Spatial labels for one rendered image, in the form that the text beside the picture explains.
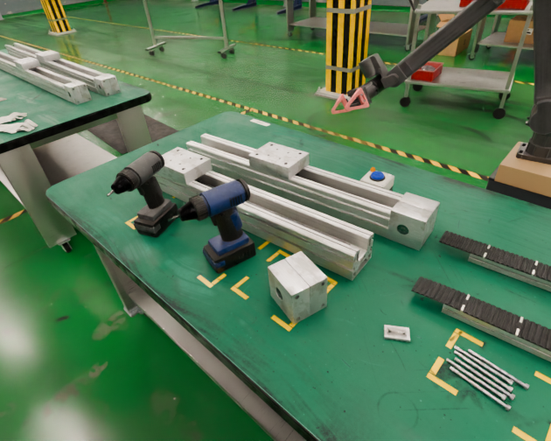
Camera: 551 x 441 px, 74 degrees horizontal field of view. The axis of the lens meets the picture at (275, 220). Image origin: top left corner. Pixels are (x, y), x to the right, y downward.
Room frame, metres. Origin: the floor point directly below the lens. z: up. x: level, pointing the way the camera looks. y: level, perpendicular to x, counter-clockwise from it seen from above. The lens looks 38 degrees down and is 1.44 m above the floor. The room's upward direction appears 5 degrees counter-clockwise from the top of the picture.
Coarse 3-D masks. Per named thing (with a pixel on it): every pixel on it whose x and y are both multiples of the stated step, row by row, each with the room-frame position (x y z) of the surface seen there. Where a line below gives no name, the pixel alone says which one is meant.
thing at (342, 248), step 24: (168, 192) 1.05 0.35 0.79; (192, 192) 0.96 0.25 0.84; (264, 192) 0.88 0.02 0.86; (240, 216) 0.83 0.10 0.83; (264, 216) 0.77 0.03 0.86; (288, 216) 0.81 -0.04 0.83; (312, 216) 0.76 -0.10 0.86; (288, 240) 0.72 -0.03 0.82; (312, 240) 0.67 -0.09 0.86; (336, 240) 0.65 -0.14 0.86; (360, 240) 0.66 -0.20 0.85; (336, 264) 0.62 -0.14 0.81; (360, 264) 0.64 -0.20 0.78
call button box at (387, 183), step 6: (366, 174) 0.97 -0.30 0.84; (384, 174) 0.96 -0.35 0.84; (390, 174) 0.96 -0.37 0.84; (360, 180) 0.95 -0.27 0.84; (366, 180) 0.94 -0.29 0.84; (372, 180) 0.94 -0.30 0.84; (378, 180) 0.93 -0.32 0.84; (384, 180) 0.93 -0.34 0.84; (390, 180) 0.93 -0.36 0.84; (378, 186) 0.91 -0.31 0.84; (384, 186) 0.90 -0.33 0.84; (390, 186) 0.94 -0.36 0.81
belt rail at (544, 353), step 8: (448, 312) 0.48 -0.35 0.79; (456, 312) 0.47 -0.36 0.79; (464, 320) 0.45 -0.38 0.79; (472, 320) 0.45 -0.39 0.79; (480, 320) 0.44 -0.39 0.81; (480, 328) 0.43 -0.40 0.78; (488, 328) 0.43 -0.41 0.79; (496, 328) 0.42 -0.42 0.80; (496, 336) 0.41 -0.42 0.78; (504, 336) 0.41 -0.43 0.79; (512, 336) 0.40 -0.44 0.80; (512, 344) 0.39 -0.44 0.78; (520, 344) 0.39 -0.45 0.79; (528, 344) 0.38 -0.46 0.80; (536, 352) 0.37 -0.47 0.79; (544, 352) 0.36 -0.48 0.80
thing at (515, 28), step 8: (440, 16) 5.49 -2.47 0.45; (448, 16) 5.54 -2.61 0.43; (520, 16) 4.98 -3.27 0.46; (440, 24) 5.37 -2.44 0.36; (512, 24) 4.78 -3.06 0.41; (520, 24) 4.71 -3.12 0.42; (512, 32) 4.76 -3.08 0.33; (520, 32) 4.69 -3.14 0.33; (528, 32) 4.64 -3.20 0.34; (456, 40) 5.15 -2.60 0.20; (464, 40) 5.35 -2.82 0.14; (504, 40) 4.80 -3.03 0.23; (512, 40) 4.74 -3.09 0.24; (528, 40) 4.62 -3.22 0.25; (448, 48) 5.21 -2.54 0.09; (456, 48) 5.14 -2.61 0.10; (464, 48) 5.43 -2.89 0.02
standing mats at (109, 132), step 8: (112, 120) 3.86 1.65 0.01; (152, 120) 3.75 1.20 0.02; (96, 128) 3.67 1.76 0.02; (104, 128) 3.65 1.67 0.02; (112, 128) 3.64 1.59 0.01; (152, 128) 3.54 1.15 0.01; (160, 128) 3.52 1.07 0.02; (168, 128) 3.50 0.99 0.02; (104, 136) 3.42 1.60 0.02; (112, 136) 3.41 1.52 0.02; (120, 136) 3.39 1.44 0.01; (152, 136) 3.33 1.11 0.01; (160, 136) 3.31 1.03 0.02; (112, 144) 3.24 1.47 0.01; (120, 144) 3.21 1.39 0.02
